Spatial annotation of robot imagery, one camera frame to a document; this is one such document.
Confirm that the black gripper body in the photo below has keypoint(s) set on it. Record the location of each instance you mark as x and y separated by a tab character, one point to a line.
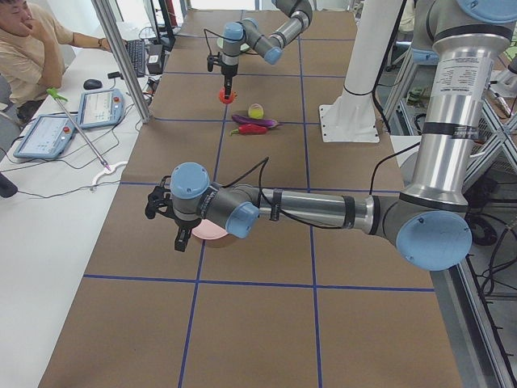
229	69
185	225

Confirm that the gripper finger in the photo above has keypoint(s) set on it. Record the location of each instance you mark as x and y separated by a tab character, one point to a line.
179	241
231	87
186	234
226	86

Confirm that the yellow pink peach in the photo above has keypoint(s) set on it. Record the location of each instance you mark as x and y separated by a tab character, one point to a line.
255	111

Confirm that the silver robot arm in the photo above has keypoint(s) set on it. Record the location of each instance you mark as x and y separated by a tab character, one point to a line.
270	48
426	221

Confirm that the pink plate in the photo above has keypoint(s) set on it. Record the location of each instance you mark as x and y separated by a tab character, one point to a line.
208	230

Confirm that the green plate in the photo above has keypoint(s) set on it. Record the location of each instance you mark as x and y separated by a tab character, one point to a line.
244	48

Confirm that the purple eggplant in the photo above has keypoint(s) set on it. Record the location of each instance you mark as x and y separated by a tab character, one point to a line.
267	123

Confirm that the red chili pepper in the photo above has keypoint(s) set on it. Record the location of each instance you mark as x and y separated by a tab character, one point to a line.
249	129

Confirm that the black keyboard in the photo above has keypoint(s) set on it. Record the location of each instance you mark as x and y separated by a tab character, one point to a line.
137	56

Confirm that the white curved hook piece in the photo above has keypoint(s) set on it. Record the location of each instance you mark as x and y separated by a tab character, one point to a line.
106	171

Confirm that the brown paper table cover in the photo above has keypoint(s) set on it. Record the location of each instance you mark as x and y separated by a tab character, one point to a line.
288	306

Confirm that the far blue teach pendant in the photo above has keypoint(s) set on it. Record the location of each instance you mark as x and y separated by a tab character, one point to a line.
100	108

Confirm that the blue teach pendant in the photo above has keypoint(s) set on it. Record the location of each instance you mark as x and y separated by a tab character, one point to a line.
47	138
100	108

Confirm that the black computer mouse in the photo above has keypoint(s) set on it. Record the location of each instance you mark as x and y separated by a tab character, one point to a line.
92	84

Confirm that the near blue teach pendant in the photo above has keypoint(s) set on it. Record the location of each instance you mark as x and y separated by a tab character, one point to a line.
47	138

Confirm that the metal grabber stick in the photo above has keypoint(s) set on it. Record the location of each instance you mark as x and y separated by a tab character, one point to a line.
52	92

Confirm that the seated person beige shirt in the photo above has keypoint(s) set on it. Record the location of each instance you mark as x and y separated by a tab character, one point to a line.
31	58

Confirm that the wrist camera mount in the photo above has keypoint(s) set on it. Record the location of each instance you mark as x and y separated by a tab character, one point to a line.
159	201
214	60

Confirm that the white camera stand column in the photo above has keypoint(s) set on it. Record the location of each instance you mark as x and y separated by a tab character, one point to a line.
352	116

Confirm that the aluminium frame post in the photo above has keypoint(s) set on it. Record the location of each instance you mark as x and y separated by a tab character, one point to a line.
109	25

